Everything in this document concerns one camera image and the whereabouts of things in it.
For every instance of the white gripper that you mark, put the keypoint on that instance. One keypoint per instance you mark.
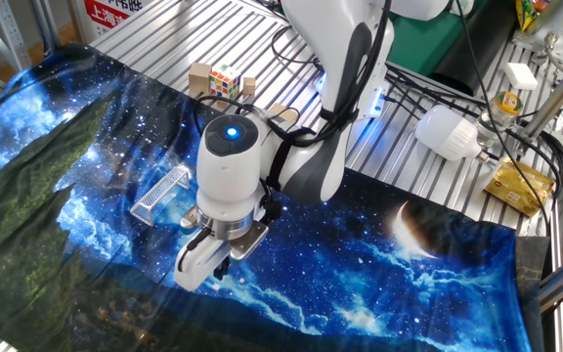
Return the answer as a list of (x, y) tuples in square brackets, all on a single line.
[(196, 266)]

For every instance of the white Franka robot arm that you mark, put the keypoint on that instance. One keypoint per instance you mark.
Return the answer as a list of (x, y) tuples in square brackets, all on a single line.
[(228, 166)]

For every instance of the white mini soccer goal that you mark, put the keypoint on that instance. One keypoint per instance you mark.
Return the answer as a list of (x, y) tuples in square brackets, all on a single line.
[(157, 195)]

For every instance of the galaxy print cloth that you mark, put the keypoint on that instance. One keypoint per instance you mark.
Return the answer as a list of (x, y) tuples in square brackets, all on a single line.
[(335, 264)]

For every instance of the large wooden cube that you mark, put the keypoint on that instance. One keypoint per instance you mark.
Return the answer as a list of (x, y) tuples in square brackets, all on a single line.
[(284, 113)]

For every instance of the small wooden block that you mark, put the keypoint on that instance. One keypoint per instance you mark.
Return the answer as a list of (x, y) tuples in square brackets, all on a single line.
[(248, 85)]

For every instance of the Rubik's cube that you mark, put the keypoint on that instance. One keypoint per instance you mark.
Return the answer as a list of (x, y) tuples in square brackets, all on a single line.
[(224, 82)]

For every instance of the medium wooden block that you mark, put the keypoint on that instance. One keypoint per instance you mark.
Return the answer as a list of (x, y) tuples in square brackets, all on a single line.
[(199, 80)]

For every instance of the white LED light bulb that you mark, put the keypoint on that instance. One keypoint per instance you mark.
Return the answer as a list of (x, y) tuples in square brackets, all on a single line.
[(445, 132)]

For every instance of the red white sign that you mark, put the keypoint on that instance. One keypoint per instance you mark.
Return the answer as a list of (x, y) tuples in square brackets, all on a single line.
[(105, 14)]

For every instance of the green mat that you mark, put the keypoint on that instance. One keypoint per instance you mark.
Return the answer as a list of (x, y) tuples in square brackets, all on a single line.
[(418, 44)]

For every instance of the gold foil packet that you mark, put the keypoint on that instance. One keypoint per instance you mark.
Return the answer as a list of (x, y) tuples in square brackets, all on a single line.
[(518, 186)]

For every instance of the glass jar yellow lid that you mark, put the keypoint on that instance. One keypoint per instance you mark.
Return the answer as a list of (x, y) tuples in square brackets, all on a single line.
[(501, 115)]

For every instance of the perforated metal shelf upright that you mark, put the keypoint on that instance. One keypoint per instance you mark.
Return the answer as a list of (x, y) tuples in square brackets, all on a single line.
[(10, 29)]

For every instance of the black roll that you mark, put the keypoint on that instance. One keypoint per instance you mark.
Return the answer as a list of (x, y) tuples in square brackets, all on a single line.
[(477, 49)]

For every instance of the white rectangular block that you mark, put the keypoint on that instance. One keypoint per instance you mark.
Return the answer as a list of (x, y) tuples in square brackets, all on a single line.
[(521, 75)]

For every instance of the yellow snack packet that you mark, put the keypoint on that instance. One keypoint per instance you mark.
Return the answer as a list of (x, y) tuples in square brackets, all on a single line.
[(526, 14)]

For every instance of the silver wrist bracket blue knobs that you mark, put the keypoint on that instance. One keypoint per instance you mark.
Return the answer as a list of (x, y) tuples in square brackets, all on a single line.
[(247, 242)]

